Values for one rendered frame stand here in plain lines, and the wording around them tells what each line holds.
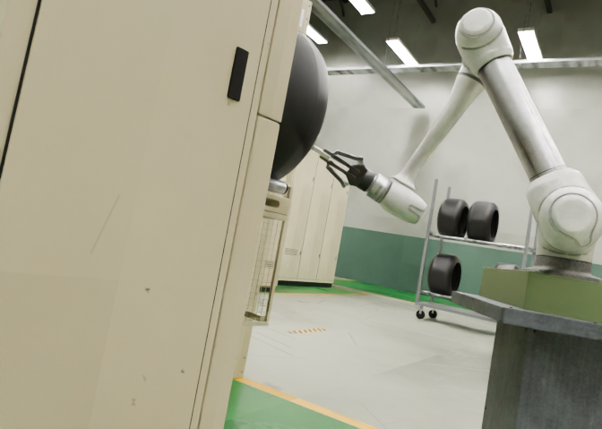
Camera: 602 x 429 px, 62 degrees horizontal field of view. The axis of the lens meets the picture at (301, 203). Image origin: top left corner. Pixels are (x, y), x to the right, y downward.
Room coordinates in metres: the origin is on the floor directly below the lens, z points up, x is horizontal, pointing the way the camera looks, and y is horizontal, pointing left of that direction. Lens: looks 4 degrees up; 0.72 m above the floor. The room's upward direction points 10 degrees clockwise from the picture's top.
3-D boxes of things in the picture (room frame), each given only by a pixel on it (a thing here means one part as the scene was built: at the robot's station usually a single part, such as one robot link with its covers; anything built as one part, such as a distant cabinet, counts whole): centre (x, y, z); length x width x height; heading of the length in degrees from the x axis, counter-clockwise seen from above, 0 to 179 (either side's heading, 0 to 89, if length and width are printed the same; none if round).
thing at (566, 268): (1.56, -0.82, 0.78); 0.22 x 0.18 x 0.06; 172
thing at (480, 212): (6.78, -2.47, 0.96); 1.30 x 0.62 x 1.92; 55
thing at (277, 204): (1.66, 0.19, 0.84); 0.36 x 0.09 x 0.06; 136
